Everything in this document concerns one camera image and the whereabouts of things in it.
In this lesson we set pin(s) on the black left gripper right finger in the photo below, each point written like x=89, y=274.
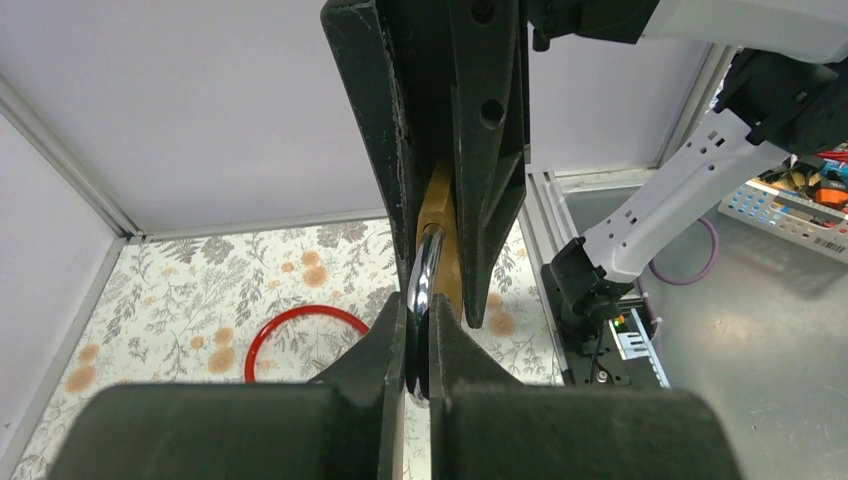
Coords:
x=486, y=424

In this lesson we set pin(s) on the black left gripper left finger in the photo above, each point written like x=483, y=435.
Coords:
x=344, y=423

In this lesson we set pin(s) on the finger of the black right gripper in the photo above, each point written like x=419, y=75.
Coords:
x=489, y=43
x=362, y=48

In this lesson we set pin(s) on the red cable lock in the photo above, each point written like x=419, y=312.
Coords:
x=301, y=342

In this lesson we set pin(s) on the brass padlock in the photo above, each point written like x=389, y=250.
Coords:
x=435, y=270

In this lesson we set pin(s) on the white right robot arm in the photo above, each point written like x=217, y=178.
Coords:
x=439, y=92

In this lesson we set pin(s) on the white perforated storage basket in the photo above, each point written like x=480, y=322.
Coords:
x=803, y=200

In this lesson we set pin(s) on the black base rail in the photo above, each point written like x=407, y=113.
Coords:
x=623, y=356

